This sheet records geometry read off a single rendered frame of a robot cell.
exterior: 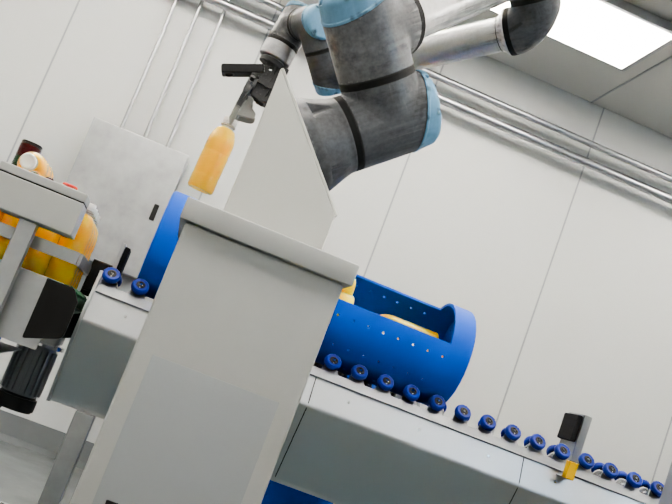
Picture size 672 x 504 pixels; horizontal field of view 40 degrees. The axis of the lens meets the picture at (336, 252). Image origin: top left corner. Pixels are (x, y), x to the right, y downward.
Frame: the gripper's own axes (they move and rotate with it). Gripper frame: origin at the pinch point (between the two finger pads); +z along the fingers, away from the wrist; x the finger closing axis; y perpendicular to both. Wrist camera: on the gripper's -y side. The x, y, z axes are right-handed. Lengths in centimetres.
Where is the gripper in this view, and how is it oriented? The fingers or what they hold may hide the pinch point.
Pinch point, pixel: (230, 121)
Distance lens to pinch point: 254.0
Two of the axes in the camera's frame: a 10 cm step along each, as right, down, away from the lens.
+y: 8.7, 4.8, 0.6
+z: -4.7, 8.7, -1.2
